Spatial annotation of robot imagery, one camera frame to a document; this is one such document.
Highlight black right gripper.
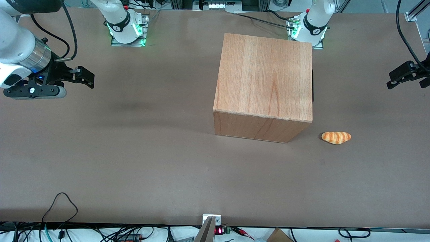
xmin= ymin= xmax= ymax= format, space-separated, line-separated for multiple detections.
xmin=33 ymin=62 xmax=95 ymax=89

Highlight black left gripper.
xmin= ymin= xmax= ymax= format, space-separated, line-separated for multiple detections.
xmin=386 ymin=52 xmax=430 ymax=90

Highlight wooden drawer cabinet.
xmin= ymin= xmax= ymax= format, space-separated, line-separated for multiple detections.
xmin=213 ymin=33 xmax=313 ymax=144

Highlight striped orange toy bread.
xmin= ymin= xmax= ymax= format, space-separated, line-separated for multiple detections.
xmin=321 ymin=131 xmax=352 ymax=145

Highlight grey box with lights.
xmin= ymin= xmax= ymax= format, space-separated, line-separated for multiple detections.
xmin=193 ymin=0 xmax=236 ymax=10

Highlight brown cardboard piece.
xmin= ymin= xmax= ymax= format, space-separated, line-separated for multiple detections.
xmin=267 ymin=228 xmax=294 ymax=242

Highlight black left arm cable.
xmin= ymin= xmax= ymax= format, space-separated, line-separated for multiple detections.
xmin=396 ymin=0 xmax=430 ymax=73

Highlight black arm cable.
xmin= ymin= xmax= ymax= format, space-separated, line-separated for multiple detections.
xmin=396 ymin=0 xmax=430 ymax=73
xmin=31 ymin=0 xmax=78 ymax=63

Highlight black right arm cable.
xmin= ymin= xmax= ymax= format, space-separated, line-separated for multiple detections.
xmin=31 ymin=0 xmax=78 ymax=63

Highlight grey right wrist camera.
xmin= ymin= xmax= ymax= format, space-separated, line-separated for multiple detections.
xmin=3 ymin=84 xmax=67 ymax=100

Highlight aluminium frame profile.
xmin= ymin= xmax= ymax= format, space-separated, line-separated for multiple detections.
xmin=404 ymin=0 xmax=430 ymax=23

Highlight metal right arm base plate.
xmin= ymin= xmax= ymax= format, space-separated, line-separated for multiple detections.
xmin=111 ymin=13 xmax=150 ymax=47

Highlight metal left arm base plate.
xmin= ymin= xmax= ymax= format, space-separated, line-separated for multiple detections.
xmin=286 ymin=16 xmax=325 ymax=50

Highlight black looped cable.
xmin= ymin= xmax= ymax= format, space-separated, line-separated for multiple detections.
xmin=41 ymin=192 xmax=79 ymax=224

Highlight black cable to base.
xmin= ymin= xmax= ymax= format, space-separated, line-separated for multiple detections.
xmin=235 ymin=10 xmax=297 ymax=30

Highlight tangled black cable bundle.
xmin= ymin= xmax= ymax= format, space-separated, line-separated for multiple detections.
xmin=0 ymin=222 xmax=170 ymax=242

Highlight black coiled cable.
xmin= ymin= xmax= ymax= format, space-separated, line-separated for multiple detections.
xmin=337 ymin=228 xmax=371 ymax=239

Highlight red clip lead wires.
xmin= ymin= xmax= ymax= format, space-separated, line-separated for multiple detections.
xmin=231 ymin=227 xmax=256 ymax=240

